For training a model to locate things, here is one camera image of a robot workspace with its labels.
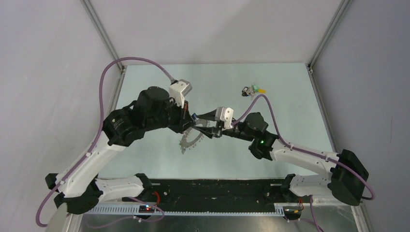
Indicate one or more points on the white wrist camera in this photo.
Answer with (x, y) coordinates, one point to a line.
(224, 115)
(178, 90)

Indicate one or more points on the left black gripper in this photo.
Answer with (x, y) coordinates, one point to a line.
(185, 121)

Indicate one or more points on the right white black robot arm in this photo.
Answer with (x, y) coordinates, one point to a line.
(341, 175)

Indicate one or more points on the small circuit board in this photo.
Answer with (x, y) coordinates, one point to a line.
(291, 211)
(147, 208)

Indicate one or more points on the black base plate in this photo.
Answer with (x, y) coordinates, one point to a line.
(217, 194)

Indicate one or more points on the large silver keyring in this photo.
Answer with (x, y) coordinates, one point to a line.
(190, 138)

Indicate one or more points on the left small circuit board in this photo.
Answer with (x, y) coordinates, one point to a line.
(147, 208)

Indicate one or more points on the bunch of coloured keys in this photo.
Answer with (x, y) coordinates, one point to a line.
(252, 90)

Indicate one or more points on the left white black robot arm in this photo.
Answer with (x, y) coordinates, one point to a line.
(79, 186)

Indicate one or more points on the right small circuit board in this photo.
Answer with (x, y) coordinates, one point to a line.
(291, 211)

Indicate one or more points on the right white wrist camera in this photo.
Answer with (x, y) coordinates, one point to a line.
(224, 115)

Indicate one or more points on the aluminium frame post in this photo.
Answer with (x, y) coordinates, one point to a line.
(329, 32)
(99, 27)

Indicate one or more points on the grey slotted cable duct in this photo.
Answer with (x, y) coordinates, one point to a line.
(132, 209)

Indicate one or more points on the right aluminium frame post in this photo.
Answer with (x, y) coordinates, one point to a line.
(329, 32)

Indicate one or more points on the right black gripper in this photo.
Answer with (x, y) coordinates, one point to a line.
(209, 131)

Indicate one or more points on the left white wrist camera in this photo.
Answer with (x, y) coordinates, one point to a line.
(178, 90)

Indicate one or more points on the left aluminium frame post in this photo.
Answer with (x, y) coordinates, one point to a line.
(99, 27)

